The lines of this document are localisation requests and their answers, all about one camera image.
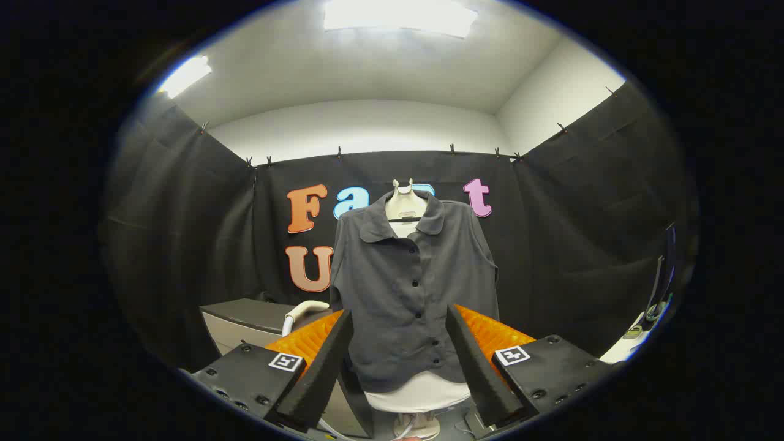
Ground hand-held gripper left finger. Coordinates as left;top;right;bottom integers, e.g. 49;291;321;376
178;308;355;434

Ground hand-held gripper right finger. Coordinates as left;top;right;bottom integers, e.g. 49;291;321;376
445;303;627;429

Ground white garment steamer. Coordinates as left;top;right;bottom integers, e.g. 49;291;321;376
281;300;331;337

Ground grey button-up shirt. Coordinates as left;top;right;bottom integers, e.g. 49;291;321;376
330;190;500;393

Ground grey drawer cabinet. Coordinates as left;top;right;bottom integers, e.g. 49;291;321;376
199;298;374;439

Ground small white side table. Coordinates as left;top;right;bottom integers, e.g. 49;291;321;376
599;311;661;366

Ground black backdrop cloth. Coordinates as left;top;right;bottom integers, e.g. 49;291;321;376
101;80;699;375

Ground white mannequin torso stand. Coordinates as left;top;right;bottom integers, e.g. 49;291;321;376
364;178;473;440

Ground small ceiling light panel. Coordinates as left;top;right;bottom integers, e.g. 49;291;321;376
157;55;213;99

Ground large ceiling light panel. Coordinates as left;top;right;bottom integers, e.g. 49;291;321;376
323;0;479;39

